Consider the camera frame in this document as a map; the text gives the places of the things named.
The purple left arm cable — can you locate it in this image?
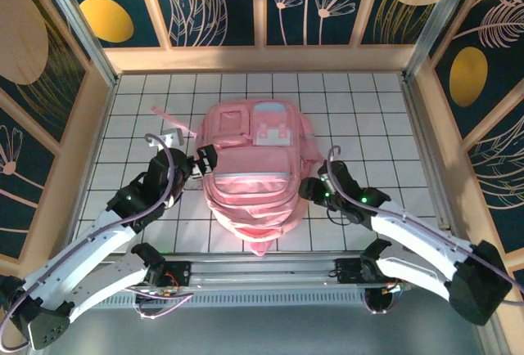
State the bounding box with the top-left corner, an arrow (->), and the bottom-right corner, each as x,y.
0,133 -> 196,350

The aluminium corner post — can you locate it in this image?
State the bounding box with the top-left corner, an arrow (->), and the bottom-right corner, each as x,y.
34,0 -> 120,87
403,0 -> 481,82

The grey perforated metal cover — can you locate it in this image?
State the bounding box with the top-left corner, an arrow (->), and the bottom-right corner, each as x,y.
22,283 -> 511,355

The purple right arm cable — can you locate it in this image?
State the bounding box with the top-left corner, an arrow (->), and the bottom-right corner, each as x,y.
326,145 -> 524,315

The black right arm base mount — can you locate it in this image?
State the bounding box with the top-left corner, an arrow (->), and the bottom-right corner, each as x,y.
333,257 -> 412,290

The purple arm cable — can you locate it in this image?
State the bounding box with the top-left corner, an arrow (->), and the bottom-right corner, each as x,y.
0,133 -> 196,350
326,145 -> 524,315

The aluminium front rail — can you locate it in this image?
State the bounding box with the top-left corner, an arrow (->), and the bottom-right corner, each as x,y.
38,253 -> 486,290

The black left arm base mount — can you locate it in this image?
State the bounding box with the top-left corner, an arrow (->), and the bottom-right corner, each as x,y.
157,259 -> 193,303

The pink backpack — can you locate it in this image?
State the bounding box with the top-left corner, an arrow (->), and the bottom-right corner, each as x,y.
150,100 -> 321,257

